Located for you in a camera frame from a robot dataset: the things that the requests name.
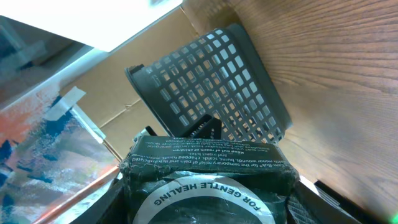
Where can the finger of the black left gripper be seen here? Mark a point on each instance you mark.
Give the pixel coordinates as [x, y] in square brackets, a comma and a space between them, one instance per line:
[207, 127]

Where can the dark mesh plastic basket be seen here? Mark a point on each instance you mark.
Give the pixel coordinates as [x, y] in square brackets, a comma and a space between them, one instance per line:
[218, 74]

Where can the colourful painted board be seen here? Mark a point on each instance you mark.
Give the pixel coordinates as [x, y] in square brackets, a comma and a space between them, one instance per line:
[50, 152]

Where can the round label dark packet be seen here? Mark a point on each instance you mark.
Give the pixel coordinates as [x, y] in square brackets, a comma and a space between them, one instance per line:
[181, 180]

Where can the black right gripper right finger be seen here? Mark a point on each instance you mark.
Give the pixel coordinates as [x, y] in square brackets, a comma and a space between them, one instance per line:
[317, 203]

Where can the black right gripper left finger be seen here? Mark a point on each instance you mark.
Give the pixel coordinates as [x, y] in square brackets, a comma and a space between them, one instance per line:
[109, 209]

